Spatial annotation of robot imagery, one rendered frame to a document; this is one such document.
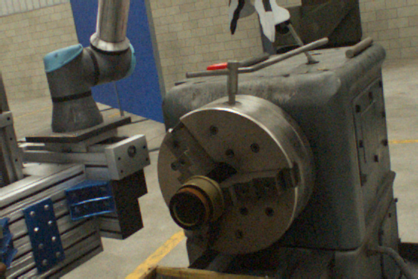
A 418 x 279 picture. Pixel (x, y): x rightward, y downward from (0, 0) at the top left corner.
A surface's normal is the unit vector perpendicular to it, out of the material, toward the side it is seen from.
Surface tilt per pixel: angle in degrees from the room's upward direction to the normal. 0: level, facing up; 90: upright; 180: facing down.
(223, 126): 90
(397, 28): 90
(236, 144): 90
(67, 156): 90
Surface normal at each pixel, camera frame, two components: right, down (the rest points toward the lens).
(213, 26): -0.43, 0.25
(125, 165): 0.81, -0.02
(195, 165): 0.62, -0.59
